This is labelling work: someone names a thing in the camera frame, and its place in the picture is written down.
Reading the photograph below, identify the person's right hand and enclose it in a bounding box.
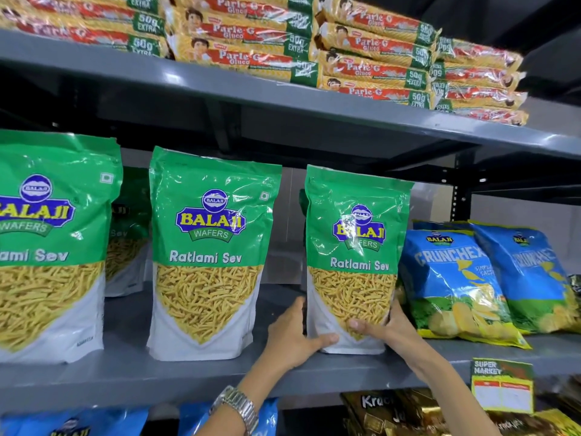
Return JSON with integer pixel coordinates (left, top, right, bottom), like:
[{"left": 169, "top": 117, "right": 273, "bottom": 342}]
[{"left": 347, "top": 298, "right": 426, "bottom": 360}]

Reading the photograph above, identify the person's left hand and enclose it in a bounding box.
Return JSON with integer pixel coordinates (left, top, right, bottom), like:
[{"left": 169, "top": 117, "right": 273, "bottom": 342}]
[{"left": 262, "top": 296, "right": 340, "bottom": 373}]

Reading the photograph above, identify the green snack pouch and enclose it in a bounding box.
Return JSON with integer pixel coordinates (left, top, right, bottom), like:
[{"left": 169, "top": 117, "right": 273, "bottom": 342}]
[
  {"left": 0, "top": 129, "right": 123, "bottom": 365},
  {"left": 298, "top": 188, "right": 310, "bottom": 292},
  {"left": 304, "top": 164, "right": 415, "bottom": 356},
  {"left": 146, "top": 146, "right": 283, "bottom": 362},
  {"left": 105, "top": 166, "right": 153, "bottom": 298}
]

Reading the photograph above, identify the person's right forearm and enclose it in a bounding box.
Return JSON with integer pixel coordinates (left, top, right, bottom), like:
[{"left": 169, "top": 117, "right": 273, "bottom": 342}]
[{"left": 407, "top": 341, "right": 503, "bottom": 436}]

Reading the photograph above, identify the person's left forearm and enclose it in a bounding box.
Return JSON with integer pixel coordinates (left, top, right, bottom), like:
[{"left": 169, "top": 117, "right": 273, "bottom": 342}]
[{"left": 194, "top": 356, "right": 297, "bottom": 436}]

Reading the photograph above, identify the brown gold snack packet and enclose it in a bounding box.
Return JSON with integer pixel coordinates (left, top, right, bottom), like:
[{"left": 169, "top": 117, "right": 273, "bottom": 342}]
[
  {"left": 487, "top": 408, "right": 581, "bottom": 436},
  {"left": 340, "top": 388, "right": 438, "bottom": 436}
]

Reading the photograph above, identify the blue chips bag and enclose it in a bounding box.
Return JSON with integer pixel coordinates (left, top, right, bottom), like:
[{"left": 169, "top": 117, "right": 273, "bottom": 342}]
[
  {"left": 398, "top": 229, "right": 533, "bottom": 350},
  {"left": 412, "top": 220, "right": 473, "bottom": 232},
  {"left": 468, "top": 221, "right": 581, "bottom": 335}
]

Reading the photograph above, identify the blue snack packet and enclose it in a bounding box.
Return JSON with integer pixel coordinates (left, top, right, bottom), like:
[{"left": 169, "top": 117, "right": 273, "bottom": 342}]
[
  {"left": 177, "top": 397, "right": 279, "bottom": 436},
  {"left": 0, "top": 406, "right": 150, "bottom": 436}
]

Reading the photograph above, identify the silver metal wristwatch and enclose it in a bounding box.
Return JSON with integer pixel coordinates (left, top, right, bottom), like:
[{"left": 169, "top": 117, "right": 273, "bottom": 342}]
[{"left": 208, "top": 385, "right": 260, "bottom": 436}]

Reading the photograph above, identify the green yellow shelf price tag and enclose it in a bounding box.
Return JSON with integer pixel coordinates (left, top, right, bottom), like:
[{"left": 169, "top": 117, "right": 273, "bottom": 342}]
[{"left": 471, "top": 357, "right": 535, "bottom": 415}]

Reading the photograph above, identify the grey metal shelving rack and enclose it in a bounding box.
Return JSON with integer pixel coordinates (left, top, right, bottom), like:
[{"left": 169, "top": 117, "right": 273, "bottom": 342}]
[{"left": 0, "top": 29, "right": 581, "bottom": 419}]

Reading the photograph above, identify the stack of yellow biscuit packets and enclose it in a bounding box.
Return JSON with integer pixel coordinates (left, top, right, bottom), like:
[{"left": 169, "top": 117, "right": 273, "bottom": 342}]
[{"left": 0, "top": 0, "right": 530, "bottom": 127}]

